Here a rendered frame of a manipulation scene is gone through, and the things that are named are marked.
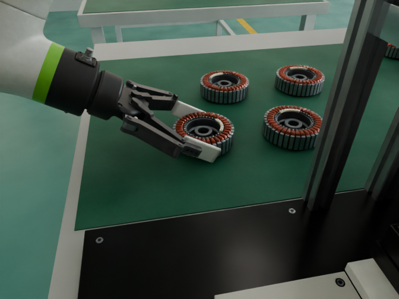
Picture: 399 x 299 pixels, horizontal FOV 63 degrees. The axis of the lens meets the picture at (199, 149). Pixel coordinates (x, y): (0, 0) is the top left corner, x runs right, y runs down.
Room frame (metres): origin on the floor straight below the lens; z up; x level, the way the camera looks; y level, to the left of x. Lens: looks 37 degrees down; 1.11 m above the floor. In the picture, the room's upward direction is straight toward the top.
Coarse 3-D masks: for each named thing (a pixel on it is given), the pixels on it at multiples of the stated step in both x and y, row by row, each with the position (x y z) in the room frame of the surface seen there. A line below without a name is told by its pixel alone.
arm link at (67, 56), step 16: (64, 48) 0.47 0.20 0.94; (64, 64) 0.43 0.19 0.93; (80, 64) 0.45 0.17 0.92; (96, 64) 0.47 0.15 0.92; (64, 80) 0.42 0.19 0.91; (80, 80) 0.43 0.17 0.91; (96, 80) 0.45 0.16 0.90; (48, 96) 0.41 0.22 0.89; (64, 96) 0.42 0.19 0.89; (80, 96) 0.42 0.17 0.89; (80, 112) 0.42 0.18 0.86
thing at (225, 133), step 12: (180, 120) 0.51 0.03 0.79; (192, 120) 0.52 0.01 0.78; (204, 120) 0.53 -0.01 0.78; (216, 120) 0.52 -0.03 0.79; (228, 120) 0.51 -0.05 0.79; (180, 132) 0.47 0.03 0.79; (192, 132) 0.52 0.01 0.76; (204, 132) 0.51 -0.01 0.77; (216, 132) 0.51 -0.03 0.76; (228, 132) 0.48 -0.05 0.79; (216, 144) 0.44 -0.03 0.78; (228, 144) 0.46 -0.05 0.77; (192, 156) 0.44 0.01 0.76
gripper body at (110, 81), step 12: (108, 72) 0.47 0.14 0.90; (108, 84) 0.45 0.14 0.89; (120, 84) 0.46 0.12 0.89; (96, 96) 0.43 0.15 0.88; (108, 96) 0.44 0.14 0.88; (120, 96) 0.45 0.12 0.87; (96, 108) 0.43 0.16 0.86; (108, 108) 0.43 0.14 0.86; (120, 108) 0.44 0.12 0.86; (132, 108) 0.45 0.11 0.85
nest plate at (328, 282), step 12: (324, 276) 0.20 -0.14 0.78; (336, 276) 0.20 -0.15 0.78; (252, 288) 0.19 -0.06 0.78; (264, 288) 0.19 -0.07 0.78; (276, 288) 0.19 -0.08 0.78; (288, 288) 0.19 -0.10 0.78; (300, 288) 0.19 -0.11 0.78; (312, 288) 0.19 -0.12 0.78; (324, 288) 0.19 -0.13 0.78; (336, 288) 0.19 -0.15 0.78; (348, 288) 0.19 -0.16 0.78
